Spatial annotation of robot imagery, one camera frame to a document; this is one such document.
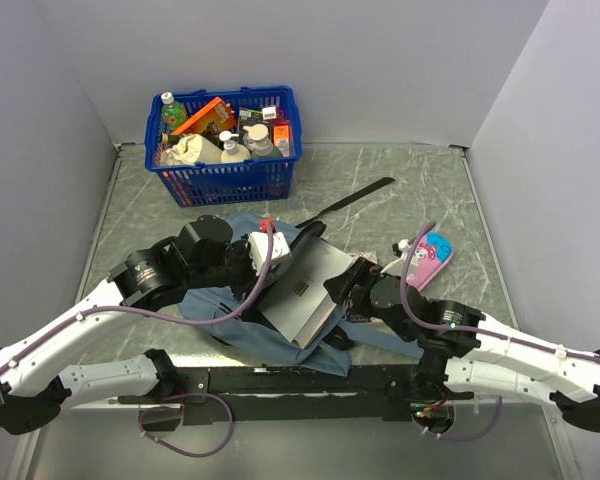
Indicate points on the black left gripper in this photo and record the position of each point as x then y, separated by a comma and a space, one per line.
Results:
240, 289

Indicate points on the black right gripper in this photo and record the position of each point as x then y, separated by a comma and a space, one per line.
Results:
339, 286

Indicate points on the blue student backpack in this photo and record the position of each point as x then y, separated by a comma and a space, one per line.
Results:
268, 344

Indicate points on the white notebook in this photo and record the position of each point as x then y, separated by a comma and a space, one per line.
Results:
298, 304

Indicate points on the pink cartoon pencil case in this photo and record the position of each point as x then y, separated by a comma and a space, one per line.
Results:
432, 254

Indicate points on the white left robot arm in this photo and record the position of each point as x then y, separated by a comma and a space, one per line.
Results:
38, 376

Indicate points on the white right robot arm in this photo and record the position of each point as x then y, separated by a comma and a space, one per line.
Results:
468, 353

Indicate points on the floral Little Women book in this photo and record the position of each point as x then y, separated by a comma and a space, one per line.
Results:
365, 257

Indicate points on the blue plastic shopping basket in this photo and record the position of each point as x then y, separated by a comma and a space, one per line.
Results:
223, 183

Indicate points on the cream pump bottle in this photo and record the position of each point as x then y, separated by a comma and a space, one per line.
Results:
233, 151

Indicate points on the grey pump bottle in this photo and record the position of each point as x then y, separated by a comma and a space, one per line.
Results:
263, 147

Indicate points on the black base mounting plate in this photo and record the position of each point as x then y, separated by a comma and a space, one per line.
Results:
300, 395

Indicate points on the pink orange bottle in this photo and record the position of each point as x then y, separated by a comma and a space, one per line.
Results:
282, 134

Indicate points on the black packaged item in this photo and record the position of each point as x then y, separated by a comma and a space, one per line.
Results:
247, 118

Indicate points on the orange snack box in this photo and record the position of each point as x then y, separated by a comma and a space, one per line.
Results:
212, 119

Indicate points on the green drink bottle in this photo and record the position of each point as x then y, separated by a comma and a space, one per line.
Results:
173, 112

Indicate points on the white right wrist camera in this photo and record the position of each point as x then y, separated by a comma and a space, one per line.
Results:
401, 248

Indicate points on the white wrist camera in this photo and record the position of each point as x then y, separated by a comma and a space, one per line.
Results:
401, 248
267, 244

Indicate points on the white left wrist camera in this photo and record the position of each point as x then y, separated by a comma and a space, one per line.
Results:
267, 244

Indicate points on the aluminium front rail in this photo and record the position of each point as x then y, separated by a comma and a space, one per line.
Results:
156, 381

